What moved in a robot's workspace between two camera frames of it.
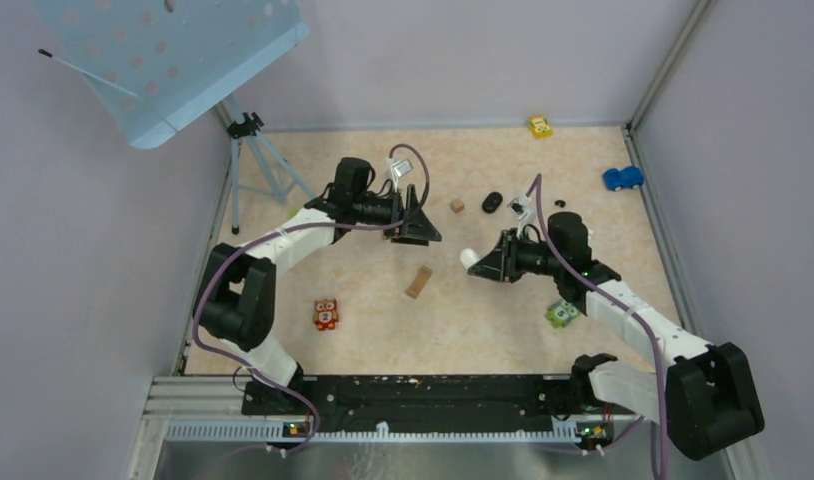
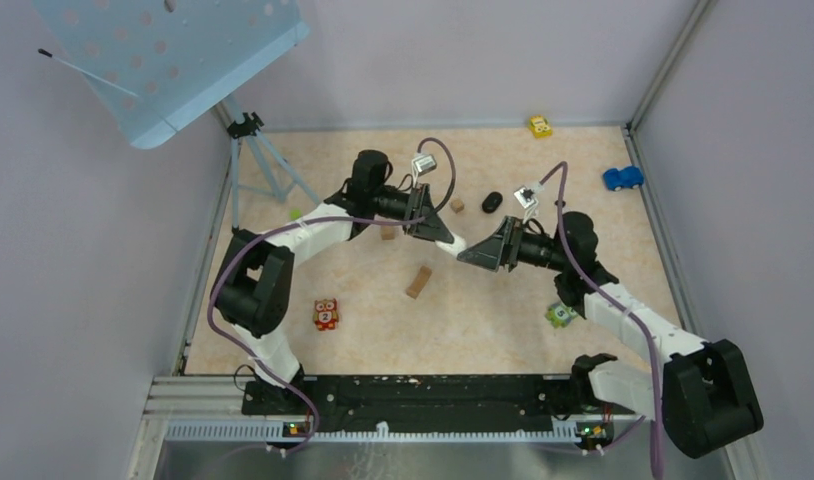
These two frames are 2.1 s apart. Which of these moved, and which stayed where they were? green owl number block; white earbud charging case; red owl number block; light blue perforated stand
Moved: white earbud charging case
Stayed: light blue perforated stand; green owl number block; red owl number block
